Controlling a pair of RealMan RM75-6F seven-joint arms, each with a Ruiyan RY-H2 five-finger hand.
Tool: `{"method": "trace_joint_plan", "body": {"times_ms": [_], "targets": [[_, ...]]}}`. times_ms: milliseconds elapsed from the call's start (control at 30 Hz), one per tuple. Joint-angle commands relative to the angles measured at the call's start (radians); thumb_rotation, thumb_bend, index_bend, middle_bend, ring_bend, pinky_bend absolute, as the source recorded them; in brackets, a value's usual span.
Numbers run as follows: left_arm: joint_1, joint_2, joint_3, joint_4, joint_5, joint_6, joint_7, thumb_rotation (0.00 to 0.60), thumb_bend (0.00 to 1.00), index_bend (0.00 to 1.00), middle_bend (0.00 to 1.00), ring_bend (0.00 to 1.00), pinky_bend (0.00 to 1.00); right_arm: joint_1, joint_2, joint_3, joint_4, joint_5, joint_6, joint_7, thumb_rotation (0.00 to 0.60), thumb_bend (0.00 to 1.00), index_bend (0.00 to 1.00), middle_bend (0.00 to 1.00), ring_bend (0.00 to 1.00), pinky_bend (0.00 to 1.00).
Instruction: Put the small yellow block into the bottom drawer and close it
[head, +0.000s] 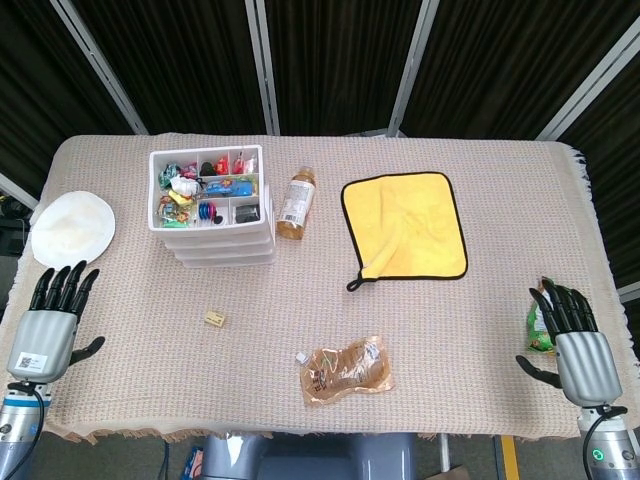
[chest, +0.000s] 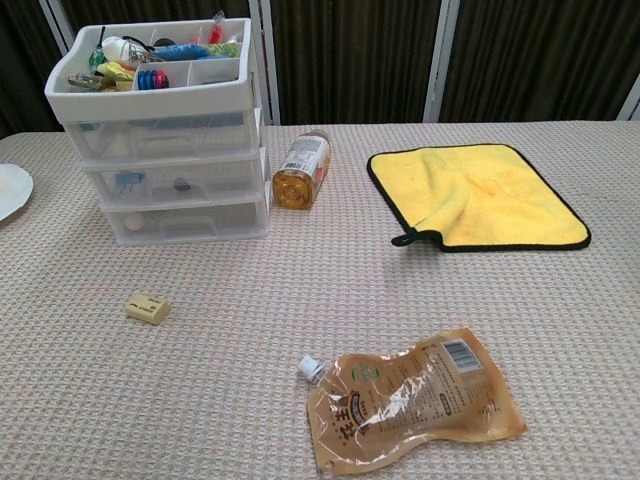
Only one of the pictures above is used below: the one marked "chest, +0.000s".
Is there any blue wrapped packet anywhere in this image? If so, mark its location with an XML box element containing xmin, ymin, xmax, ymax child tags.
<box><xmin>152</xmin><ymin>42</ymin><xmax>211</xmax><ymax>62</ymax></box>

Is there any white crumpled wrapper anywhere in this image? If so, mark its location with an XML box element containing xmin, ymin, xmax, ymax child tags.
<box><xmin>102</xmin><ymin>36</ymin><xmax>151</xmax><ymax>64</ymax></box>

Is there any red and white candy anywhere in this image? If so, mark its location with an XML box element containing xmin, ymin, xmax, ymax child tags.
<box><xmin>205</xmin><ymin>10</ymin><xmax>227</xmax><ymax>47</ymax></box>

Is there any grey partition post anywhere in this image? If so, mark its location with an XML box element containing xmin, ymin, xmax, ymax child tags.
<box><xmin>617</xmin><ymin>74</ymin><xmax>640</xmax><ymax>121</ymax></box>
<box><xmin>38</xmin><ymin>0</ymin><xmax>76</xmax><ymax>41</ymax></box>
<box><xmin>424</xmin><ymin>0</ymin><xmax>461</xmax><ymax>124</ymax></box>
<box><xmin>247</xmin><ymin>0</ymin><xmax>281</xmax><ymax>126</ymax></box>

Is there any white plastic drawer organizer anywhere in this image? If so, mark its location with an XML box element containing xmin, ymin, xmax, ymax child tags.
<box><xmin>43</xmin><ymin>17</ymin><xmax>274</xmax><ymax>247</ymax></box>

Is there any translucent lowest drawer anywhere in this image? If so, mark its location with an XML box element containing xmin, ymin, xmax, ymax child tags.
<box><xmin>103</xmin><ymin>192</ymin><xmax>274</xmax><ymax>247</ymax></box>

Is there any blue rectangular block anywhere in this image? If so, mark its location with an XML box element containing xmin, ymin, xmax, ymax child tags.
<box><xmin>115</xmin><ymin>171</ymin><xmax>146</xmax><ymax>192</ymax></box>

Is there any beige woven tablecloth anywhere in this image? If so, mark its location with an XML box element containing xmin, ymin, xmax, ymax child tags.
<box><xmin>0</xmin><ymin>118</ymin><xmax>640</xmax><ymax>480</ymax></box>

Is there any amber tea bottle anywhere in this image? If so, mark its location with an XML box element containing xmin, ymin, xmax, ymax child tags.
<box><xmin>271</xmin><ymin>128</ymin><xmax>332</xmax><ymax>210</ymax></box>

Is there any green yellow packet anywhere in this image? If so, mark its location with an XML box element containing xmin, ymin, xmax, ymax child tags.
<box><xmin>199</xmin><ymin>41</ymin><xmax>243</xmax><ymax>60</ymax></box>

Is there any yellow cloth with black trim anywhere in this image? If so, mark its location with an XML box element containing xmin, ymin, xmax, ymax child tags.
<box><xmin>366</xmin><ymin>143</ymin><xmax>592</xmax><ymax>253</ymax></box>

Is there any green orange candy packet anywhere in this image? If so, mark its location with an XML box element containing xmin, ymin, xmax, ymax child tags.
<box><xmin>68</xmin><ymin>72</ymin><xmax>109</xmax><ymax>93</ymax></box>

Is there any yellow candy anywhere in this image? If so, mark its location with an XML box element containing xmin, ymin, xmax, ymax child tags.
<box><xmin>97</xmin><ymin>60</ymin><xmax>136</xmax><ymax>81</ymax></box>

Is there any white paper plate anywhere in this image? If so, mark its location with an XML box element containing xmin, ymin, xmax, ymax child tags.
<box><xmin>0</xmin><ymin>163</ymin><xmax>35</xmax><ymax>222</ymax></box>

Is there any brown spout pouch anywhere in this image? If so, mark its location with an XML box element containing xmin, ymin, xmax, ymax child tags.
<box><xmin>298</xmin><ymin>326</ymin><xmax>529</xmax><ymax>475</ymax></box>

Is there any coloured ring stack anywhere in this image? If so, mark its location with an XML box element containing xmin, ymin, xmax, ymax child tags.
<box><xmin>135</xmin><ymin>68</ymin><xmax>170</xmax><ymax>91</ymax></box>

